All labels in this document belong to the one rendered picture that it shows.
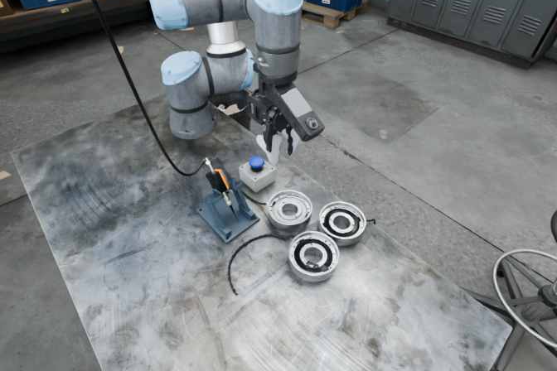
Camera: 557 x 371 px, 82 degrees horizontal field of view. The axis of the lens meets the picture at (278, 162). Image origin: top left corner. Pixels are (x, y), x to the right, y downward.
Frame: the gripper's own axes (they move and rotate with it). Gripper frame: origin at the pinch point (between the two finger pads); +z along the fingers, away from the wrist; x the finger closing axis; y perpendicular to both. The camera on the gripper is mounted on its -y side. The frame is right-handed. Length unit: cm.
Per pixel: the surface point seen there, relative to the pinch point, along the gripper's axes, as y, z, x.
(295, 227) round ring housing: -8.4, 13.4, 4.0
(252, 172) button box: 10.6, 11.9, 1.3
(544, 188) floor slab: -47, 96, -171
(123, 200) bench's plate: 28.3, 16.4, 29.8
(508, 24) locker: 47, 61, -322
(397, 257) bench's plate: -27.6, 16.3, -8.8
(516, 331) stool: -65, 87, -65
